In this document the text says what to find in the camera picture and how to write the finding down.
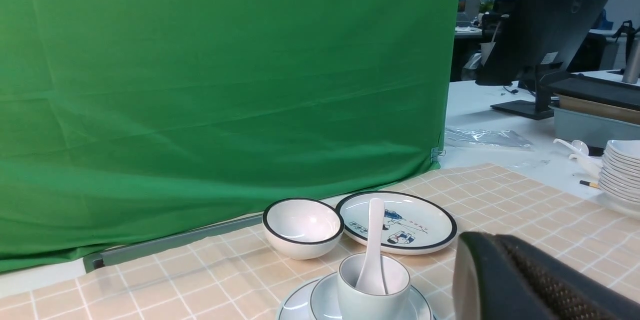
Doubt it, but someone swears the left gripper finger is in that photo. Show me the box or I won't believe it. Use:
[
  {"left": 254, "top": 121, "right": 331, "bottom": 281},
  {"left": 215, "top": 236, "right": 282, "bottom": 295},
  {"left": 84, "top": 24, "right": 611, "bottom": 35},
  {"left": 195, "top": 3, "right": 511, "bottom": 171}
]
[{"left": 451, "top": 232, "right": 640, "bottom": 320}]

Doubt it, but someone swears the plain white ceramic spoon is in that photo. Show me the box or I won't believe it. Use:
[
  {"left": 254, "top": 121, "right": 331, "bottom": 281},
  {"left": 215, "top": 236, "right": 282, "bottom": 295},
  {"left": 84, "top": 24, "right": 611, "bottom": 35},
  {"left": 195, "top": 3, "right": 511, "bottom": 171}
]
[{"left": 355, "top": 198, "right": 387, "bottom": 295}]

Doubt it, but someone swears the pale blue ceramic cup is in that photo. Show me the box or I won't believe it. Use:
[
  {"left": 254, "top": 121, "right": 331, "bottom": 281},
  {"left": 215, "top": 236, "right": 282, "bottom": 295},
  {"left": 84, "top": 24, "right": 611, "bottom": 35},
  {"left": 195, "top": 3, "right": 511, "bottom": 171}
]
[{"left": 336, "top": 253, "right": 410, "bottom": 320}]

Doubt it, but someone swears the pale blue shallow bowl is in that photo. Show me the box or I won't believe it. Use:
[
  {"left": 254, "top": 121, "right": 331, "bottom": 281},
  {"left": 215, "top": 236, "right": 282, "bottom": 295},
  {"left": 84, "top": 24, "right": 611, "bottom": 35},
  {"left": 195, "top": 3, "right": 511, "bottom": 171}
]
[{"left": 308, "top": 272, "right": 435, "bottom": 320}]

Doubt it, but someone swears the stack of white plates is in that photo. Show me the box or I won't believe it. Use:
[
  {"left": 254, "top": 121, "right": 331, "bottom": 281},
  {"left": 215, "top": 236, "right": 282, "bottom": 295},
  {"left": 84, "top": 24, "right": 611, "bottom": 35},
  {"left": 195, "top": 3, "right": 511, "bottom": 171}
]
[{"left": 598, "top": 140, "right": 640, "bottom": 219}]

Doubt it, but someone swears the illustrated black-rimmed plate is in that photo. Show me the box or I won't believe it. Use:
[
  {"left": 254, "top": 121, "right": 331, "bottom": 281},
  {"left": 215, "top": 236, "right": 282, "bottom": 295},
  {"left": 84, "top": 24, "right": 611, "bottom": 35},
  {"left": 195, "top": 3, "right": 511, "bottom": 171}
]
[{"left": 336, "top": 191, "right": 458, "bottom": 256}]

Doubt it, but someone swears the metal backdrop clip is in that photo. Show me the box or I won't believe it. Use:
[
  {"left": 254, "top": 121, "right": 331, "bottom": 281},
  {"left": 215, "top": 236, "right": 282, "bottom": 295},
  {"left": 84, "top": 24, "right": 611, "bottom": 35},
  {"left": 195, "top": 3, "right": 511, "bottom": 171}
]
[{"left": 430, "top": 147, "right": 446, "bottom": 163}]

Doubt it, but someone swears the clear plastic bag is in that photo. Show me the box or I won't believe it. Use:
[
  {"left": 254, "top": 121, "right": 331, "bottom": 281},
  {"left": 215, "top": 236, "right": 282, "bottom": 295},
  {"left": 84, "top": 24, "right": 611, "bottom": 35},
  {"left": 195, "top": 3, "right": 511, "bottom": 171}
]
[{"left": 445, "top": 127, "right": 534, "bottom": 151}]

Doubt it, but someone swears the grey storage tray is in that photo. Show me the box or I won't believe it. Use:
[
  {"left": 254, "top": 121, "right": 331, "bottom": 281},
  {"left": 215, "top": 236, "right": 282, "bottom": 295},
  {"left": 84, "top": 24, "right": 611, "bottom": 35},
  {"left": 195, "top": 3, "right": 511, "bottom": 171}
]
[{"left": 548, "top": 74, "right": 640, "bottom": 148}]

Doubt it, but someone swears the small black-rimmed white bowl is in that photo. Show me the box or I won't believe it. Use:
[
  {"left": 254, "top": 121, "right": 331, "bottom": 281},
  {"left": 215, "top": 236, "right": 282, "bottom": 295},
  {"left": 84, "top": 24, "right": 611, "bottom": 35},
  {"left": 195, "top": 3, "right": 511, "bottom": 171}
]
[{"left": 262, "top": 199, "right": 345, "bottom": 261}]

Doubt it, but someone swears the pale blue flat plate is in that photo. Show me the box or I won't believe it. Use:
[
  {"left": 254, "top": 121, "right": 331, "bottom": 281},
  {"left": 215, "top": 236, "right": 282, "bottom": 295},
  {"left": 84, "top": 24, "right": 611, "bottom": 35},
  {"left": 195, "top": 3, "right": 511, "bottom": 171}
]
[{"left": 275, "top": 275, "right": 436, "bottom": 320}]

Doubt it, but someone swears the beige checkered tablecloth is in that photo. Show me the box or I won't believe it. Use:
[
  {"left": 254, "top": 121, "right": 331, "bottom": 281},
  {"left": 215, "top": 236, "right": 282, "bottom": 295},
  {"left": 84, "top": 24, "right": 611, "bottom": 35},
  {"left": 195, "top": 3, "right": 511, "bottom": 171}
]
[{"left": 0, "top": 165, "right": 640, "bottom": 320}]

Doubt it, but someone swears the black Dell monitor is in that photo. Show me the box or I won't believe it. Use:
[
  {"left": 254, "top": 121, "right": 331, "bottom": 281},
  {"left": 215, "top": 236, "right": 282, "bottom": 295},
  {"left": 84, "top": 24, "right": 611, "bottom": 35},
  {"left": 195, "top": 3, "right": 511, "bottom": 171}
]
[{"left": 476, "top": 0, "right": 608, "bottom": 120}]

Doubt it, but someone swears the green backdrop cloth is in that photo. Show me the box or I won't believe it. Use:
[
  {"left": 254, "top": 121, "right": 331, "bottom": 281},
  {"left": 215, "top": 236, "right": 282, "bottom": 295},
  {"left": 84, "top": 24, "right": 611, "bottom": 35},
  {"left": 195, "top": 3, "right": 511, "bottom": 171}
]
[{"left": 0, "top": 0, "right": 456, "bottom": 273}]

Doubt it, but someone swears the grey metal backdrop rail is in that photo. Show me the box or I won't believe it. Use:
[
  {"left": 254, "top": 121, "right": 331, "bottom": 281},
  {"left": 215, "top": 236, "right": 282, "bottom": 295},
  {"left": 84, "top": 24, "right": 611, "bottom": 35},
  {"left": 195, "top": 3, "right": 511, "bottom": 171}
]
[{"left": 83, "top": 213, "right": 262, "bottom": 273}]

